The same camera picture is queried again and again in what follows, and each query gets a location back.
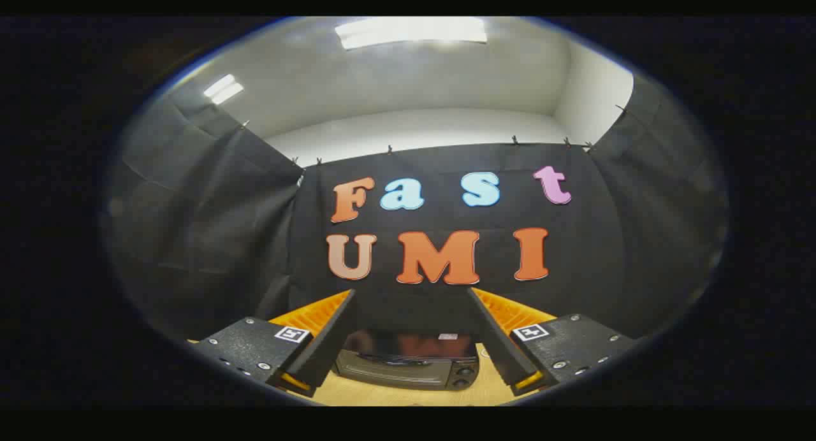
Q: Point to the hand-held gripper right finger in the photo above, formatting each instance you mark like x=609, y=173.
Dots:
x=500, y=355

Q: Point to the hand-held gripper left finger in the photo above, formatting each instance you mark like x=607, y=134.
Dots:
x=322, y=358

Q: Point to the black toaster oven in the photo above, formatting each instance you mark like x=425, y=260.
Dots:
x=408, y=368

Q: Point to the small ceiling light panel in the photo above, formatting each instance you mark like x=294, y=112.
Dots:
x=223, y=89

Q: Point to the large ceiling light panel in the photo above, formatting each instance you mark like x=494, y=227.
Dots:
x=411, y=32

